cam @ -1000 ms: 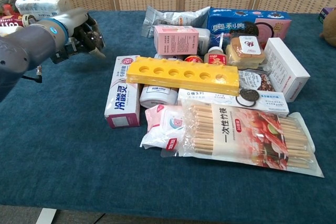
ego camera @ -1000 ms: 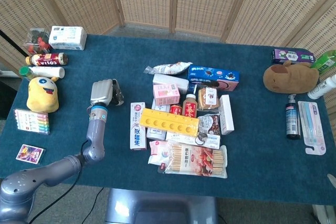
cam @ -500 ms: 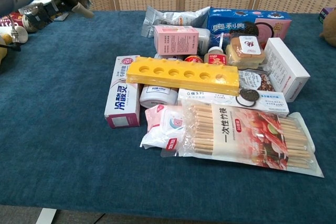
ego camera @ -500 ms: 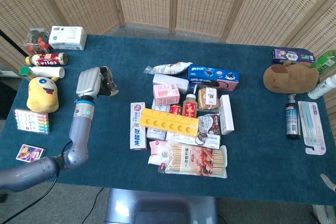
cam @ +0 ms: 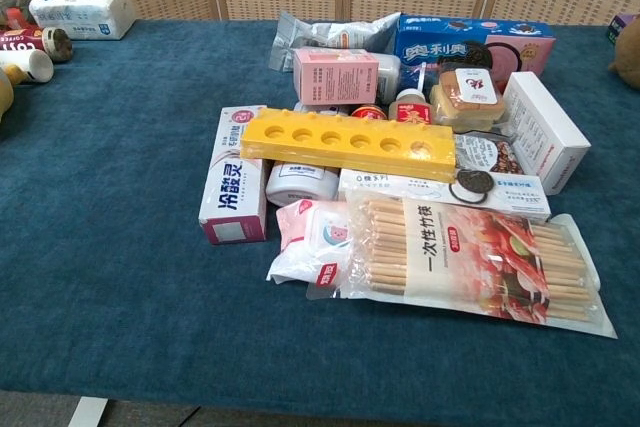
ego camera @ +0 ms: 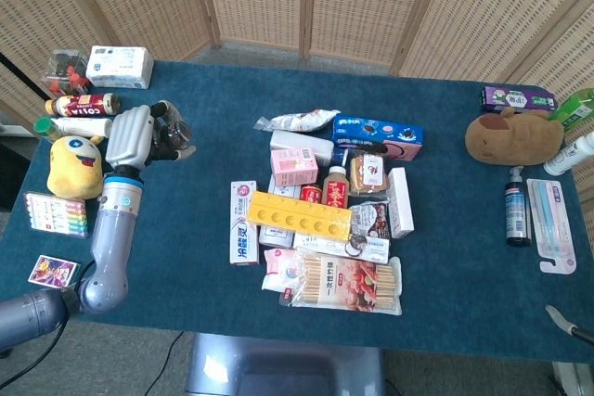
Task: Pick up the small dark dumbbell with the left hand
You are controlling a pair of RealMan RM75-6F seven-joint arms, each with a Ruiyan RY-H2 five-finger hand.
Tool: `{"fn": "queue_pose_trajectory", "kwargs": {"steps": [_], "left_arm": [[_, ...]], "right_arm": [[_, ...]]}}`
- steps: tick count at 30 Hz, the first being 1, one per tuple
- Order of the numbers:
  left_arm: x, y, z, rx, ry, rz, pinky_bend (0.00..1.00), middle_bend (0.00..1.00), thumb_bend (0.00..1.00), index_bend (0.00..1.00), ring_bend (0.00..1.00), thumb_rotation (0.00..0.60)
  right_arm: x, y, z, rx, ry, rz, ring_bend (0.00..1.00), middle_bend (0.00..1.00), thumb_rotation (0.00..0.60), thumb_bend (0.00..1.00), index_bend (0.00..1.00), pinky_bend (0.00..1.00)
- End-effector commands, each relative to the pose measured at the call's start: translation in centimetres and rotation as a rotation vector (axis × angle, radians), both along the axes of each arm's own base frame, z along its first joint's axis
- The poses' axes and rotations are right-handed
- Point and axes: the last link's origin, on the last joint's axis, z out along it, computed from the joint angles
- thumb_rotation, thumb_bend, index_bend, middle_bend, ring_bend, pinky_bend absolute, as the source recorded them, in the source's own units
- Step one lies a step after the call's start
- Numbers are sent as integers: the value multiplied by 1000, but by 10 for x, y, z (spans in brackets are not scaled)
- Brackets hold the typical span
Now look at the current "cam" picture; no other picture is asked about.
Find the pink white wipes pack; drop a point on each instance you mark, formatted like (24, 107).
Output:
(305, 242)

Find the purple green small box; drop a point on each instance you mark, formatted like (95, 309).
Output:
(617, 29)

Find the silver snack bag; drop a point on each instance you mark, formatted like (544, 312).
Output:
(325, 32)

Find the red lidded small jar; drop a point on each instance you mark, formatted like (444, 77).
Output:
(369, 112)

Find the white carton with red print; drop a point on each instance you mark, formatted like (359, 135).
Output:
(545, 132)

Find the white table leg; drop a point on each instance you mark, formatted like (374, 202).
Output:
(87, 412)

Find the disposable bamboo chopsticks bag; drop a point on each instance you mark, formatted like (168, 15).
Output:
(450, 257)

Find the pink carton box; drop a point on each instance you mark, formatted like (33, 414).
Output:
(335, 77)

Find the white plastic container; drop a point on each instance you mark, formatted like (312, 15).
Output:
(389, 74)

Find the clear plastic bag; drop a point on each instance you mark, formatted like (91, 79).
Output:
(15, 14)

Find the long white Oreo box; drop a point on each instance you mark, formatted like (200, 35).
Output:
(400, 187)

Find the white pink toothpaste box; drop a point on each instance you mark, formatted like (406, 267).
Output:
(235, 182)

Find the white box under tray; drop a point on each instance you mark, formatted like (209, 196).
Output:
(322, 108)

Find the white round jar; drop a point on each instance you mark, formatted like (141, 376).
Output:
(300, 182)

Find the wrapped sponge cake pack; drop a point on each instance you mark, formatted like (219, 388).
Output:
(470, 97)

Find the blue Oreo cookie box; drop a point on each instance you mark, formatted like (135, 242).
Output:
(440, 44)

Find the white tissue pack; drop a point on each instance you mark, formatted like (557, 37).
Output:
(82, 9)

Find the coffee bean pouch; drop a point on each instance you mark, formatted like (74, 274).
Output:
(492, 154)

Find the brown plush toy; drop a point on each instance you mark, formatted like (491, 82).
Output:
(627, 57)

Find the small bottle with red label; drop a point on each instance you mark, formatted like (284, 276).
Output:
(410, 109)

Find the blue tablecloth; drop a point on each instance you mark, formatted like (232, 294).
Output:
(125, 272)

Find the red coffee can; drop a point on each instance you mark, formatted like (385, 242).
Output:
(25, 37)

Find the yellow tray with round holes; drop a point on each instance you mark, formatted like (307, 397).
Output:
(350, 144)

